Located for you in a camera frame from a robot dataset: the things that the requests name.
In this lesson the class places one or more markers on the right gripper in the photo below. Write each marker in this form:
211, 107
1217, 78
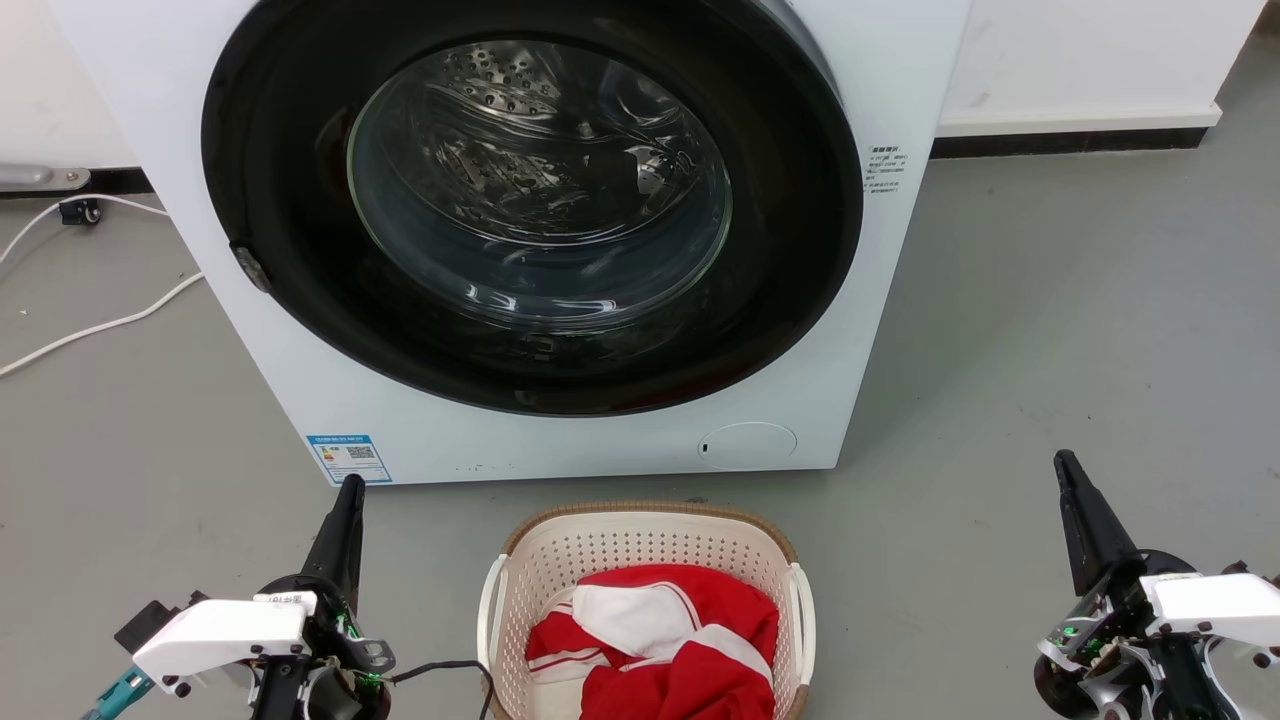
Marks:
1105, 650

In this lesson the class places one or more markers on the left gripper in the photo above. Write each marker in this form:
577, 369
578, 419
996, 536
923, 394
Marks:
335, 650

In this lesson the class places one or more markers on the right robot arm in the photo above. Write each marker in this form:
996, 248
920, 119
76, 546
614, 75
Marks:
1250, 690

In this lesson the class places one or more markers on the white perforated laundry basket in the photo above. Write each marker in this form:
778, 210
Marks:
640, 535

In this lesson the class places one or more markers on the blue energy label sticker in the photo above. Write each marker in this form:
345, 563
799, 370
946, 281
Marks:
348, 458

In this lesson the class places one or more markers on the white front-load washing machine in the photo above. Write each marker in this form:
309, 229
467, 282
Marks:
560, 450

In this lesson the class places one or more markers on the round black washer door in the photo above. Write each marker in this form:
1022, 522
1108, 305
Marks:
300, 300

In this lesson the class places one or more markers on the grey door latch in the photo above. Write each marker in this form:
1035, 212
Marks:
250, 268

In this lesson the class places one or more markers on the round white filter cover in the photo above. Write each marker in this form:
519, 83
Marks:
748, 445

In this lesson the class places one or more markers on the red and white garment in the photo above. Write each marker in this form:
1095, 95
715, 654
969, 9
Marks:
690, 680

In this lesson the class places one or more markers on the black skirting strip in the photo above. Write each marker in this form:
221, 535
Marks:
1070, 142

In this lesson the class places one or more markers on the small printed text sticker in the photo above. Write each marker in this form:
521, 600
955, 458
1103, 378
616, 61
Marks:
885, 168

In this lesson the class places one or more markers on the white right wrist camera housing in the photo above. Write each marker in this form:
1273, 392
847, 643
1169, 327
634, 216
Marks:
1215, 605

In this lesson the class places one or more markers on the grey metal wall bracket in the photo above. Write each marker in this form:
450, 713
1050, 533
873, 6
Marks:
40, 177

